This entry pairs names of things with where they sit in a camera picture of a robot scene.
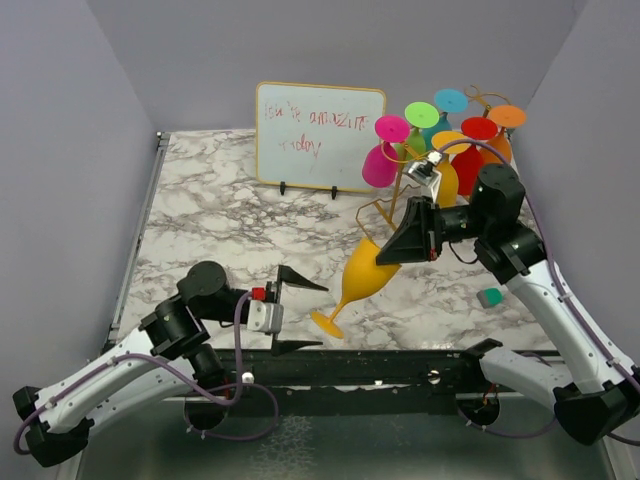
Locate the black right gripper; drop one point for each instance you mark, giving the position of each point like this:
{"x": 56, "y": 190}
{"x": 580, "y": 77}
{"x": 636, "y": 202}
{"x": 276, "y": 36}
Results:
{"x": 418, "y": 237}

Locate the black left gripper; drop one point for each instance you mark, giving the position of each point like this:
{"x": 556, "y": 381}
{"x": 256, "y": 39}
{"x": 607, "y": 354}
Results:
{"x": 289, "y": 277}

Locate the yellow wine glass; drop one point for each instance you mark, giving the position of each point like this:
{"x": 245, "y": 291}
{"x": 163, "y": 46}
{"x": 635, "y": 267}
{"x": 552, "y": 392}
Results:
{"x": 448, "y": 191}
{"x": 362, "y": 277}

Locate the red wine glass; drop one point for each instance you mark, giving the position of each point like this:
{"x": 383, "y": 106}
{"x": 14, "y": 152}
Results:
{"x": 468, "y": 163}

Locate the gold wire glass rack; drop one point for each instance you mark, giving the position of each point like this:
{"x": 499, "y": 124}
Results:
{"x": 479, "y": 102}

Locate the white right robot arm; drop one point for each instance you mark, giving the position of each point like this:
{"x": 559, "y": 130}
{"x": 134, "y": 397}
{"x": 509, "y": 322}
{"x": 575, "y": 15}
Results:
{"x": 600, "y": 390}

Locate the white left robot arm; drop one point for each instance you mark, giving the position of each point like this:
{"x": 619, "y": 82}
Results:
{"x": 190, "y": 343}

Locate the pink wine glass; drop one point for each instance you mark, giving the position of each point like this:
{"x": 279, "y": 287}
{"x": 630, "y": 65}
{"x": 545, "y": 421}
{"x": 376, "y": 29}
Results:
{"x": 380, "y": 166}

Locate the green wine glass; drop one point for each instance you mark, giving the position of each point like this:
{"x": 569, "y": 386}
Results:
{"x": 420, "y": 116}

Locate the teal wine glass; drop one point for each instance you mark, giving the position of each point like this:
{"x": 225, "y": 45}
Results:
{"x": 448, "y": 101}

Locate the orange wine glass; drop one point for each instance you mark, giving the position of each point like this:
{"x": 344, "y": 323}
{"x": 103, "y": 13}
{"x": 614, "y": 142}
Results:
{"x": 505, "y": 117}

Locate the green grey eraser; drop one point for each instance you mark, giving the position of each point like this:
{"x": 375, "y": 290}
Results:
{"x": 490, "y": 297}

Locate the yellow framed whiteboard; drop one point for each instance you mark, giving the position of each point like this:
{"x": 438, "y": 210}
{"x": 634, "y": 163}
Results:
{"x": 315, "y": 136}

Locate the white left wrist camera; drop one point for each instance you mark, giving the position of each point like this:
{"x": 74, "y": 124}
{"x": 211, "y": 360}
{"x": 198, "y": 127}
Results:
{"x": 265, "y": 317}

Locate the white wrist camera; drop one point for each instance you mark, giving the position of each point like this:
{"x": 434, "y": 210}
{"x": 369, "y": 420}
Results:
{"x": 265, "y": 317}
{"x": 424, "y": 171}

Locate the black front mounting rail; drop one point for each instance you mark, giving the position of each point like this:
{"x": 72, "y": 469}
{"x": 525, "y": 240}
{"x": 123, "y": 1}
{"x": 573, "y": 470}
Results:
{"x": 371, "y": 382}

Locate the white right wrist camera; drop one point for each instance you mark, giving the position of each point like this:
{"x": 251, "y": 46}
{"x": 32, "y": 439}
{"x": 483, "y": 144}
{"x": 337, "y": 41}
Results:
{"x": 424, "y": 171}

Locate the aluminium left side rail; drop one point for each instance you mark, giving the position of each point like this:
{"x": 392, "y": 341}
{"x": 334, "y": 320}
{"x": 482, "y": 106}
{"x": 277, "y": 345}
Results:
{"x": 160, "y": 154}

